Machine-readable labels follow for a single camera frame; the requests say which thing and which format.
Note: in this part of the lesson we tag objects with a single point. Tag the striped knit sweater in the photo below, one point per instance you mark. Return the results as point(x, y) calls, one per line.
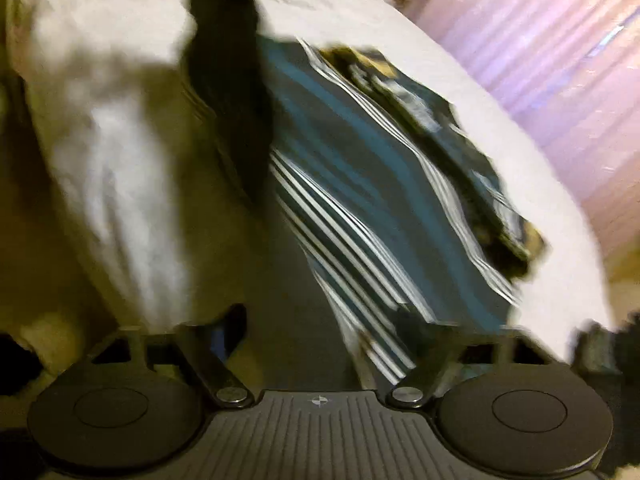
point(360, 160)

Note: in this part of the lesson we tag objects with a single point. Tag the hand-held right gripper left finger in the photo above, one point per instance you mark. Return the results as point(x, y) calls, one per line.
point(232, 330)

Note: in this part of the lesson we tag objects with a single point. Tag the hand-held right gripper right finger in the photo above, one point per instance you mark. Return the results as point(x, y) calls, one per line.
point(430, 355)

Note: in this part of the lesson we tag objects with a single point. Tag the pink pleated curtain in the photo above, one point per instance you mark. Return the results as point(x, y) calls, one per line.
point(550, 60)

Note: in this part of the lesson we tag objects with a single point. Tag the white ribbed bedspread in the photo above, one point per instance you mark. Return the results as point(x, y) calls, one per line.
point(100, 110)

